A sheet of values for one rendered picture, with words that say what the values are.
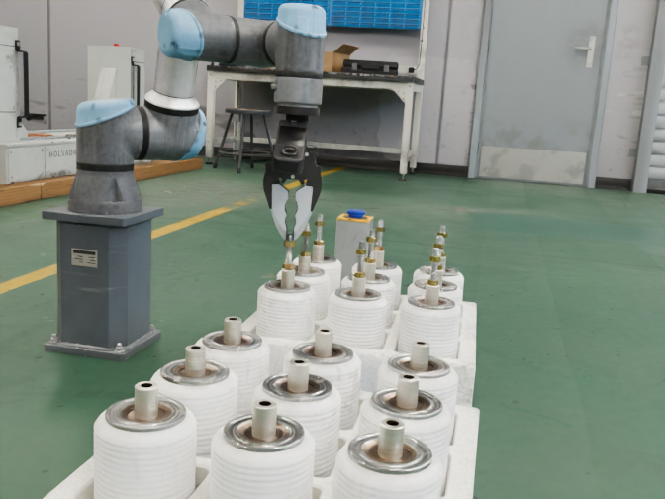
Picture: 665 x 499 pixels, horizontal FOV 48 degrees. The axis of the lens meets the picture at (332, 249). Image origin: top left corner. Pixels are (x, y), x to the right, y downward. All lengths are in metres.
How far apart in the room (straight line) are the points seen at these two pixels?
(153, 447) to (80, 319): 0.96
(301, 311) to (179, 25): 0.48
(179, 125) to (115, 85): 3.32
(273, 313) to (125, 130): 0.58
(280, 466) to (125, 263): 0.98
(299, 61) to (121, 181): 0.58
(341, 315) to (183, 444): 0.51
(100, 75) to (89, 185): 3.39
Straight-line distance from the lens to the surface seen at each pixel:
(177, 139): 1.64
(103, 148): 1.59
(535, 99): 6.28
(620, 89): 6.34
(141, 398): 0.74
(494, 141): 6.28
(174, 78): 1.61
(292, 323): 1.20
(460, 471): 0.84
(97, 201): 1.59
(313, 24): 1.18
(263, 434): 0.70
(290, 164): 1.10
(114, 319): 1.62
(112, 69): 4.94
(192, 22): 1.20
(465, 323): 1.36
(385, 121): 6.35
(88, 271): 1.61
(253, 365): 0.93
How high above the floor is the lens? 0.56
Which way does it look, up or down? 11 degrees down
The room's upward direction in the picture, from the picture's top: 4 degrees clockwise
